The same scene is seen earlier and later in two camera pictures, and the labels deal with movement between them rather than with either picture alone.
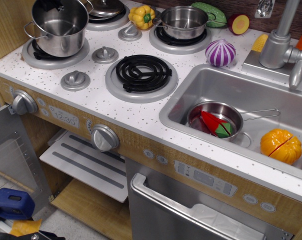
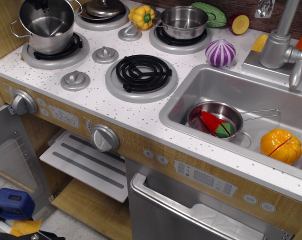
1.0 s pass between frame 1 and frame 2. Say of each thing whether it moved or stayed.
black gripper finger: moved
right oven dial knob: stayed
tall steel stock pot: moved
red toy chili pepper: stayed
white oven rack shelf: stayed
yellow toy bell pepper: stayed
